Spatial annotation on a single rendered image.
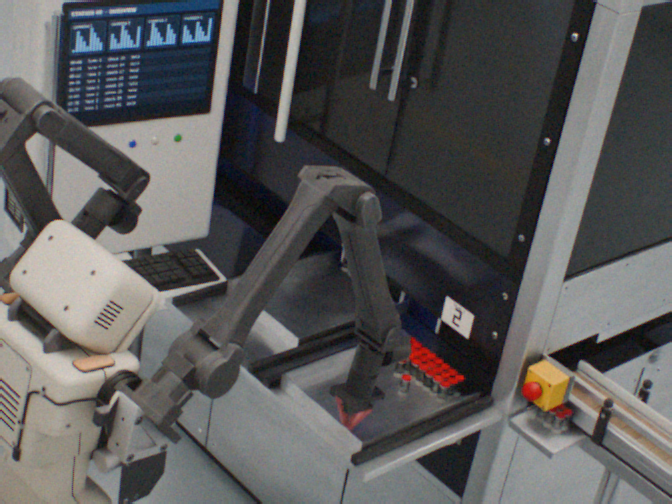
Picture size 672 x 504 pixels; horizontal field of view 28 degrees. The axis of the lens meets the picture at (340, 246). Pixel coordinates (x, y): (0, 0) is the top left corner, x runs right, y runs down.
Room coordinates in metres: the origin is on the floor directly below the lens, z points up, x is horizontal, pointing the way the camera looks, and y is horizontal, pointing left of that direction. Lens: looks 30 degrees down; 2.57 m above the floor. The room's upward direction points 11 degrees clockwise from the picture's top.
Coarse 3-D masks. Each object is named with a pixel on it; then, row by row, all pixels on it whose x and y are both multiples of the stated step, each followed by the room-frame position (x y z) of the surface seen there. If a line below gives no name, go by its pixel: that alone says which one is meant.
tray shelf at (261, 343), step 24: (192, 312) 2.51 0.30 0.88; (264, 336) 2.47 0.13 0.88; (432, 336) 2.60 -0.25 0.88; (456, 360) 2.52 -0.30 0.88; (480, 384) 2.44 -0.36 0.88; (288, 408) 2.23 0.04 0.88; (312, 432) 2.18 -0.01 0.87; (432, 432) 2.24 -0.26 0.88; (456, 432) 2.25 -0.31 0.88; (336, 456) 2.12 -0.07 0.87; (384, 456) 2.13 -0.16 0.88; (408, 456) 2.15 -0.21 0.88
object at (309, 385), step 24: (336, 360) 2.40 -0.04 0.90; (288, 384) 2.28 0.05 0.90; (312, 384) 2.32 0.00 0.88; (336, 384) 2.34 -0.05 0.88; (384, 384) 2.37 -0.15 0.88; (312, 408) 2.22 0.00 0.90; (336, 408) 2.26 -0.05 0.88; (384, 408) 2.29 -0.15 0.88; (408, 408) 2.30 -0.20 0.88; (432, 408) 2.32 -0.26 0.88; (456, 408) 2.31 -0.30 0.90; (336, 432) 2.17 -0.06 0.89; (360, 432) 2.19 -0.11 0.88; (384, 432) 2.17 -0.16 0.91
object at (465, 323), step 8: (448, 304) 2.50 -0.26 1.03; (456, 304) 2.48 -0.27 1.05; (448, 312) 2.49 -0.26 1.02; (456, 312) 2.48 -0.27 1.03; (464, 312) 2.46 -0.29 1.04; (448, 320) 2.49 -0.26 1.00; (456, 320) 2.47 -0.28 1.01; (464, 320) 2.46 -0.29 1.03; (472, 320) 2.44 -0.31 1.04; (456, 328) 2.47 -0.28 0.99; (464, 328) 2.46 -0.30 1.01
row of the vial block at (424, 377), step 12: (408, 360) 2.42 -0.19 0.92; (420, 360) 2.42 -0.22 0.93; (408, 372) 2.42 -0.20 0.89; (420, 372) 2.39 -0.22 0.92; (432, 372) 2.38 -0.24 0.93; (420, 384) 2.39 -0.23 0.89; (432, 384) 2.36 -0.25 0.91; (444, 384) 2.35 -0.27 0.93; (432, 396) 2.36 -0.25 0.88; (444, 396) 2.34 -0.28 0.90
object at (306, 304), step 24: (312, 264) 2.80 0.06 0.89; (336, 264) 2.83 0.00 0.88; (288, 288) 2.68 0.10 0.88; (312, 288) 2.70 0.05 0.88; (336, 288) 2.72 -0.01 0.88; (264, 312) 2.52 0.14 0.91; (288, 312) 2.58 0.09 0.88; (312, 312) 2.60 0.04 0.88; (336, 312) 2.62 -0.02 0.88; (288, 336) 2.46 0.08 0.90; (312, 336) 2.46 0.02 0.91
